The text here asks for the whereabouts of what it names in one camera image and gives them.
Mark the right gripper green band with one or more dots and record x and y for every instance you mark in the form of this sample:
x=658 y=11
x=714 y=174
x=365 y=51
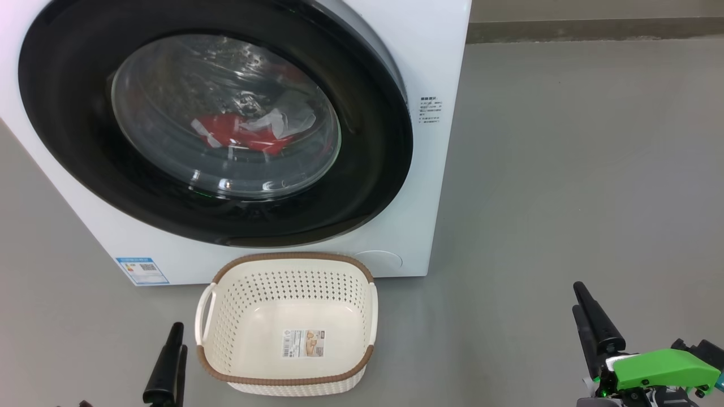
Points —
x=656 y=367

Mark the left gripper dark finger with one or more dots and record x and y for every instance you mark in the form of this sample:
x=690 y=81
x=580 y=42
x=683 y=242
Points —
x=183 y=384
x=164 y=367

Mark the red garment with white stripes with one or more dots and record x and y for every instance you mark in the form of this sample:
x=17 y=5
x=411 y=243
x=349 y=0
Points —
x=226 y=127

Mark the black round glass washer door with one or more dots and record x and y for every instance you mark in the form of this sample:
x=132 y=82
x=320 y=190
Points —
x=68 y=113

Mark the cream perforated basket brown rim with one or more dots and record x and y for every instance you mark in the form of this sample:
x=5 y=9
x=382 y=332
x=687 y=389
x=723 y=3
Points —
x=266 y=305

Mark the product label sticker with barcode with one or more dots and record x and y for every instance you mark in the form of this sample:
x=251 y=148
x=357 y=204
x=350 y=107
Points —
x=304 y=343

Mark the white front-load washing machine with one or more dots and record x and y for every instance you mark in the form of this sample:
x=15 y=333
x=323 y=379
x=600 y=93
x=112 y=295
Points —
x=441 y=68

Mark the blue energy label sticker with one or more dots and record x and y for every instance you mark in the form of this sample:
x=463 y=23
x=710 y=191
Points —
x=142 y=271

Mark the round white filter cover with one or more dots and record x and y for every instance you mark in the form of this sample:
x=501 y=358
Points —
x=379 y=260

